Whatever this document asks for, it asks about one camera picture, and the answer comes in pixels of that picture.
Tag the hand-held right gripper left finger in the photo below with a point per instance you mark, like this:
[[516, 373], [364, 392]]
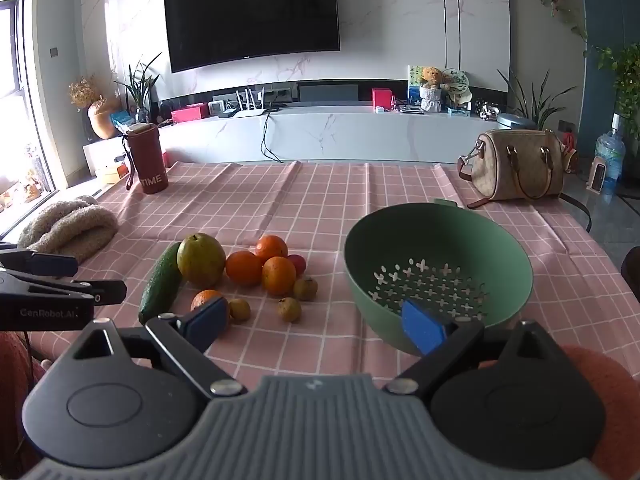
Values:
[[206, 321]]

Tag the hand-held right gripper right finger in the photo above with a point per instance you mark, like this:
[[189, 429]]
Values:
[[422, 327]]

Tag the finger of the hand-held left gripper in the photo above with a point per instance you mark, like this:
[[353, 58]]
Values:
[[52, 264], [75, 290]]

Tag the orange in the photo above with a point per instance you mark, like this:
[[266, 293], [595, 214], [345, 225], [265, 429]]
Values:
[[271, 247], [279, 276], [202, 299], [243, 268]]

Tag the small yellow fruit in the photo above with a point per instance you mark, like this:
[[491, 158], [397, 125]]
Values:
[[305, 289], [240, 309]]

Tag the green cucumber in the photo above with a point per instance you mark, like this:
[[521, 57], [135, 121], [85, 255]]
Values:
[[161, 280]]

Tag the yellow-green pear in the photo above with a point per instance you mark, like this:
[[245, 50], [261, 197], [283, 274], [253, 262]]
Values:
[[201, 260]]

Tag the small beige potato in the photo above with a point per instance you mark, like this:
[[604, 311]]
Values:
[[290, 309]]

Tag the green colander bowl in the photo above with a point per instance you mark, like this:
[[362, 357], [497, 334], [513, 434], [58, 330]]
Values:
[[400, 240]]

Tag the red cherry tomato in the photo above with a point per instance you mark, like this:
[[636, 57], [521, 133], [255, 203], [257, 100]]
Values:
[[298, 264]]

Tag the person's left forearm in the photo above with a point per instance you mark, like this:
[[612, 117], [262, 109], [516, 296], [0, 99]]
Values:
[[15, 385]]

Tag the beige fluffy hat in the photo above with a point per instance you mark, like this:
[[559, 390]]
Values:
[[70, 230]]

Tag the white cardboard box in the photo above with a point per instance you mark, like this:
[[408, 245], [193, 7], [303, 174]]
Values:
[[102, 157]]

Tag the maroon bottle bag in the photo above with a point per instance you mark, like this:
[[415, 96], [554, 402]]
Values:
[[147, 160]]

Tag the brown vase with dried flowers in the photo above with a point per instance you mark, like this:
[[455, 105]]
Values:
[[102, 117]]

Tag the window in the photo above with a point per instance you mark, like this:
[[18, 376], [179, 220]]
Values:
[[17, 110]]

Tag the pink checked tablecloth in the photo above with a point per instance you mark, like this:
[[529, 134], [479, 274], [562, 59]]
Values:
[[320, 200]]

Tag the beige patterned handbag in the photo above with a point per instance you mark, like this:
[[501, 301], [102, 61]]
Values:
[[515, 170]]

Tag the person's coral fleece clothing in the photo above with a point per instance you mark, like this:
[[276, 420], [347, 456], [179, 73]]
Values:
[[607, 385]]

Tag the long-leaf potted plant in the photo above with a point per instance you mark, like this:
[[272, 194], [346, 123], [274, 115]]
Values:
[[140, 90], [537, 102]]

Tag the red box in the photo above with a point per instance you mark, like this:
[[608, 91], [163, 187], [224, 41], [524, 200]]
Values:
[[381, 99], [190, 113]]

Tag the white marble tv cabinet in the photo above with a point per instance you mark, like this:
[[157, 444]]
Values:
[[350, 135]]

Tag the black chair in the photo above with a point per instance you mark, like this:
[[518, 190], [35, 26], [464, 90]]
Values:
[[631, 275]]

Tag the white router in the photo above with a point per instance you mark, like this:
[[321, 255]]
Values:
[[250, 110]]

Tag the grey bin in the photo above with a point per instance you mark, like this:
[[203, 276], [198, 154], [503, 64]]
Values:
[[515, 122]]

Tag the small pink heater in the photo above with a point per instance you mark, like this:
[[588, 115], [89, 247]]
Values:
[[597, 175]]

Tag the teddy bear in white pot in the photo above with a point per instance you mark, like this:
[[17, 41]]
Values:
[[431, 87]]

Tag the round hand fan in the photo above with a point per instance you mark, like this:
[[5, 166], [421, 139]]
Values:
[[457, 82]]

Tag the black box under television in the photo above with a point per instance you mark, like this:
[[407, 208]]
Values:
[[327, 92]]

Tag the large water jug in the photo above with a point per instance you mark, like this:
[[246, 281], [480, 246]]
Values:
[[612, 152]]

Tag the leafy vine plant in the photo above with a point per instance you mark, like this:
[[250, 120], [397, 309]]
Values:
[[625, 80]]

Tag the black wall television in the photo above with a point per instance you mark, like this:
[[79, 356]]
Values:
[[250, 10]]

